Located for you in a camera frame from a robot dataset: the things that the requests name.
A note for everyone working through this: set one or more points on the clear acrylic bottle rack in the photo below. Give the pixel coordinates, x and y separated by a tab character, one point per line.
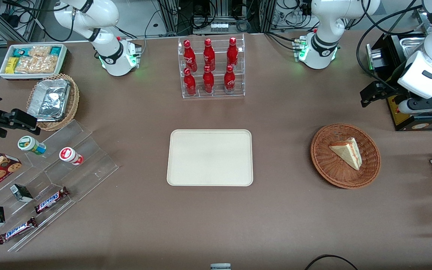
218	93

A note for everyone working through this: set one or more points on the yellow snack packet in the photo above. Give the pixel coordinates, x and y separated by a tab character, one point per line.
11	65

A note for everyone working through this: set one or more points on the clear acrylic stepped display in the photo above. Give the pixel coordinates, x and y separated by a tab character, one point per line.
88	168

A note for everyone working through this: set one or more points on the teal snack packet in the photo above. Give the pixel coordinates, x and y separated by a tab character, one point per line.
21	51
55	51

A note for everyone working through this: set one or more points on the small clear cracker bag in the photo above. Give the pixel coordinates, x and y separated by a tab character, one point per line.
39	51

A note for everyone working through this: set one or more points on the large clear cracker bag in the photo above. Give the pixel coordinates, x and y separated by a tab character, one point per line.
38	65

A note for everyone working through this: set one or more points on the black food warmer case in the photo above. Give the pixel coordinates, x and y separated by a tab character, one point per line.
426	123

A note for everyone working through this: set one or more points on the Snickers chocolate bar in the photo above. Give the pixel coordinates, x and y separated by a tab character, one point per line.
17	230
51	200

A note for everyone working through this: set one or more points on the white snack bin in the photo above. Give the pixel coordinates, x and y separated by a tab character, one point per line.
4	75

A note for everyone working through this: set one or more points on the aluminium frame rack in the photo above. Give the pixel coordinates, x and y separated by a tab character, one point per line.
221	7

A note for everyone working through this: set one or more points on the round brown wicker basket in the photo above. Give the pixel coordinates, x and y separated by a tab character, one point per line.
328	168

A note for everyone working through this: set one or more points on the red label yogurt cup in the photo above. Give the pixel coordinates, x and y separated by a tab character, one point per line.
70	155

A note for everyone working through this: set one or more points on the beige rectangular tray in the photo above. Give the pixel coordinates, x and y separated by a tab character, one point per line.
208	157

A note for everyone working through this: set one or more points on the grey device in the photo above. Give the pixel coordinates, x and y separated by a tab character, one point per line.
220	266

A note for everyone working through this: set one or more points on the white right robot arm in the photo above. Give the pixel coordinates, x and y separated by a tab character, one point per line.
107	41

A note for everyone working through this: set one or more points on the steel warmer pan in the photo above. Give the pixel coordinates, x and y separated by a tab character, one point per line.
411	43

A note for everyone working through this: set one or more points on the light wicker basket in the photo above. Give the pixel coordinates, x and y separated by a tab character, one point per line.
74	101

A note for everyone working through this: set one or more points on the red cola bottle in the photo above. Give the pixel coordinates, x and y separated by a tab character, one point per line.
208	81
232	54
189	58
209	56
189	84
229	80

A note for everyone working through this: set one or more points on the triangular sandwich wedge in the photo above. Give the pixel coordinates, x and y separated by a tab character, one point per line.
347	152

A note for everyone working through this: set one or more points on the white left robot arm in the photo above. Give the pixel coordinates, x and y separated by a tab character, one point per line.
321	41

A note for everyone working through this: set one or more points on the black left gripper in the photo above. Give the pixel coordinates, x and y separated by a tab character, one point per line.
389	87

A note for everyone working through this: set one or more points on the aluminium foil container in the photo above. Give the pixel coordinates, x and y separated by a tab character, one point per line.
49	99

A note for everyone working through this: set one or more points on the white power strip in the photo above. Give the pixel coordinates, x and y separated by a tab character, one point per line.
219	27

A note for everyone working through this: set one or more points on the green label yogurt cup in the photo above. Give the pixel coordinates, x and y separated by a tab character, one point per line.
32	145

